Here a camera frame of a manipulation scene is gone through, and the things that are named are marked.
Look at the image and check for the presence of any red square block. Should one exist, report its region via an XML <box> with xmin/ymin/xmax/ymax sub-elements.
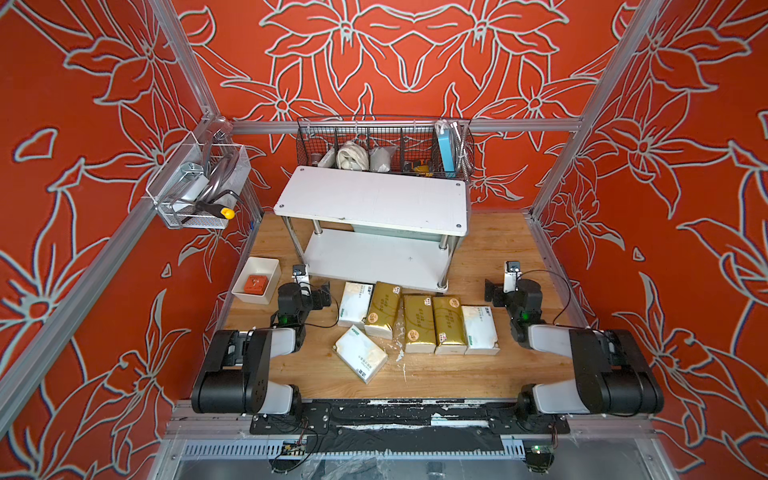
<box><xmin>242</xmin><ymin>274</ymin><xmax>269</xmax><ymax>296</ymax></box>

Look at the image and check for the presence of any white tissue pack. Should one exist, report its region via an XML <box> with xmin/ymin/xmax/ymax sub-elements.
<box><xmin>462</xmin><ymin>305</ymin><xmax>500</xmax><ymax>356</ymax></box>
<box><xmin>334</xmin><ymin>339</ymin><xmax>388</xmax><ymax>384</ymax></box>
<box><xmin>338</xmin><ymin>282</ymin><xmax>374</xmax><ymax>328</ymax></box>

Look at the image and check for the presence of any light blue box in basket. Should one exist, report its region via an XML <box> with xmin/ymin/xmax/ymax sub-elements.
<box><xmin>435</xmin><ymin>120</ymin><xmax>456</xmax><ymax>178</ymax></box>

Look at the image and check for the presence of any white cloth roll in basket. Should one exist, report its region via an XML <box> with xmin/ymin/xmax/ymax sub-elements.
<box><xmin>336</xmin><ymin>141</ymin><xmax>370</xmax><ymax>171</ymax></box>

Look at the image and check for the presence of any white two-tier shelf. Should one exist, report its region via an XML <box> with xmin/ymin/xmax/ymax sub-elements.
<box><xmin>274</xmin><ymin>166</ymin><xmax>470</xmax><ymax>292</ymax></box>

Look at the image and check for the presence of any white tissue pack front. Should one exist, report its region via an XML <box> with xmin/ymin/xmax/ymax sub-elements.
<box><xmin>334</xmin><ymin>339</ymin><xmax>388</xmax><ymax>384</ymax></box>

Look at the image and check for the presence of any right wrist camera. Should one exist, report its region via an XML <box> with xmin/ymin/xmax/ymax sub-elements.
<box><xmin>503</xmin><ymin>261</ymin><xmax>522</xmax><ymax>293</ymax></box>

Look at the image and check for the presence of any black wire basket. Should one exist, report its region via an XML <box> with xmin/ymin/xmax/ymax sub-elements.
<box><xmin>296</xmin><ymin>116</ymin><xmax>475</xmax><ymax>182</ymax></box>

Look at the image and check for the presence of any gold tissue pack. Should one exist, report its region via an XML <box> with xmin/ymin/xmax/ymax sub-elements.
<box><xmin>403</xmin><ymin>294</ymin><xmax>437</xmax><ymax>354</ymax></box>
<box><xmin>432</xmin><ymin>296</ymin><xmax>468</xmax><ymax>355</ymax></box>
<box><xmin>364</xmin><ymin>282</ymin><xmax>402</xmax><ymax>340</ymax></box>

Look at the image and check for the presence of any yellow handled tool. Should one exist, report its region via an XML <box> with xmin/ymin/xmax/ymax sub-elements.
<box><xmin>195</xmin><ymin>202</ymin><xmax>236</xmax><ymax>220</ymax></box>

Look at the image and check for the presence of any clear plastic wall bin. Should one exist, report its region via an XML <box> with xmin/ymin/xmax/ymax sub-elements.
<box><xmin>146</xmin><ymin>133</ymin><xmax>251</xmax><ymax>230</ymax></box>

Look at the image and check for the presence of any white square tray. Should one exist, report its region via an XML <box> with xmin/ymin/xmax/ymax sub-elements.
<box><xmin>231</xmin><ymin>257</ymin><xmax>281</xmax><ymax>305</ymax></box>

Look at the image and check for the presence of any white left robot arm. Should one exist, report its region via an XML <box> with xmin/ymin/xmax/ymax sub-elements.
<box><xmin>190</xmin><ymin>282</ymin><xmax>333</xmax><ymax>417</ymax></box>

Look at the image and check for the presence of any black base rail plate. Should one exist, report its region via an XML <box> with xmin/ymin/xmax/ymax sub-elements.
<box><xmin>249</xmin><ymin>399</ymin><xmax>570</xmax><ymax>457</ymax></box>

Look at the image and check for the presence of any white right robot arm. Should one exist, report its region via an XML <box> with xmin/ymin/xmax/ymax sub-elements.
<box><xmin>484</xmin><ymin>279</ymin><xmax>664</xmax><ymax>417</ymax></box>

